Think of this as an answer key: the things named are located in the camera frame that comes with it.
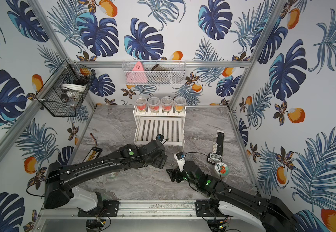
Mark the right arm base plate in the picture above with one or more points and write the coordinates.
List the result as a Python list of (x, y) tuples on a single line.
[(209, 208)]

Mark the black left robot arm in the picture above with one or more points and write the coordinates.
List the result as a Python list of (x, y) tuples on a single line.
[(62, 181)]

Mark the black wire basket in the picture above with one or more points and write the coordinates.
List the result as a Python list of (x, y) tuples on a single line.
[(62, 103)]

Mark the clear seed container orange label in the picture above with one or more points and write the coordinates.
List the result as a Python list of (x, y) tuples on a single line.
[(179, 104)]

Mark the clear seed container red label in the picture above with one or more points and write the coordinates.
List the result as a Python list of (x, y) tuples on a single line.
[(166, 104)]

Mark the white slatted wooden shelf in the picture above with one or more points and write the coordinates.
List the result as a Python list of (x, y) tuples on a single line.
[(150, 124)]

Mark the red label lid jar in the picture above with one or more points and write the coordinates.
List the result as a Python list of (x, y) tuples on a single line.
[(221, 169)]

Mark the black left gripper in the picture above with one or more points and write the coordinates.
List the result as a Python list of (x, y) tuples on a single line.
[(159, 158)]

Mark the aluminium front rail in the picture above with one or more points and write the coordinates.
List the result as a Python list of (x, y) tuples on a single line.
[(149, 209)]

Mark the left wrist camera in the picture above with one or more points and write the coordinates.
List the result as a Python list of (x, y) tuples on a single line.
[(159, 137)]

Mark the white bowl in wire basket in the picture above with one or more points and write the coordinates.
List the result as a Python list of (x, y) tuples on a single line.
[(74, 87)]

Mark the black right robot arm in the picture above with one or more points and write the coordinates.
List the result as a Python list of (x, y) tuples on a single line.
[(271, 214)]

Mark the black remote-like tool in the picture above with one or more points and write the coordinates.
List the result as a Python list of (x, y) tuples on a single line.
[(217, 152)]

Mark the white mesh wall basket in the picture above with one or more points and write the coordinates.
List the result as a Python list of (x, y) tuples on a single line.
[(160, 72)]

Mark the pink triangular packet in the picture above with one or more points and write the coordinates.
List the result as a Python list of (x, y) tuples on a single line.
[(137, 76)]

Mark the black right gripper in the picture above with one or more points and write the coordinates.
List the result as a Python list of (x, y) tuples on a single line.
[(172, 173)]

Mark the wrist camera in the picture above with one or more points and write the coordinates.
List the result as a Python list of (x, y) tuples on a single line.
[(159, 137), (180, 158)]

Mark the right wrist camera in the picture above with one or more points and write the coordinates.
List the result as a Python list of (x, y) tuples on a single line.
[(180, 158)]

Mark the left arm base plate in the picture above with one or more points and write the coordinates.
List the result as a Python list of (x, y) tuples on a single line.
[(103, 208)]

